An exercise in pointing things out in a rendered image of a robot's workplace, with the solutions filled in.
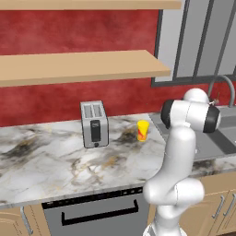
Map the yellow cup with red print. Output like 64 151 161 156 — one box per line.
136 120 150 143

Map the grey sink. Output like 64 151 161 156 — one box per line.
148 105 236 162

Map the silver toaster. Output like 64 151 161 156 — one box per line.
79 100 110 149

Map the grey dishwasher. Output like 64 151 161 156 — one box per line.
41 185 151 236

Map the grey framed window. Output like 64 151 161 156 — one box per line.
150 0 236 89

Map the grey curved tap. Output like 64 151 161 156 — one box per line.
207 74 236 108

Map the wooden cupboard door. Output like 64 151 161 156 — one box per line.
147 190 230 236
215 188 236 236
0 204 52 236

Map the long wooden wall shelf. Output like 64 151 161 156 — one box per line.
0 49 171 89

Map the black dishwasher handle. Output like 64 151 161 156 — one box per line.
61 199 139 227

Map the silver cupboard handle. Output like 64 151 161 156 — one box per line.
223 192 236 218
211 195 226 220
19 206 34 236

